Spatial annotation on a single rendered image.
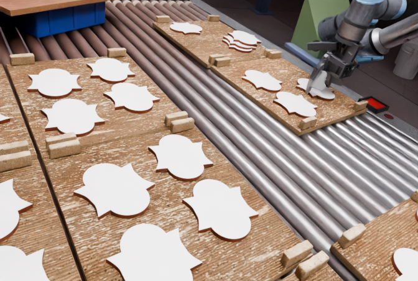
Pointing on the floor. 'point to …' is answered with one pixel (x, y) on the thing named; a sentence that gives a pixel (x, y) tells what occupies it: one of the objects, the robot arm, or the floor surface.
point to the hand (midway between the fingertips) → (315, 88)
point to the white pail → (407, 61)
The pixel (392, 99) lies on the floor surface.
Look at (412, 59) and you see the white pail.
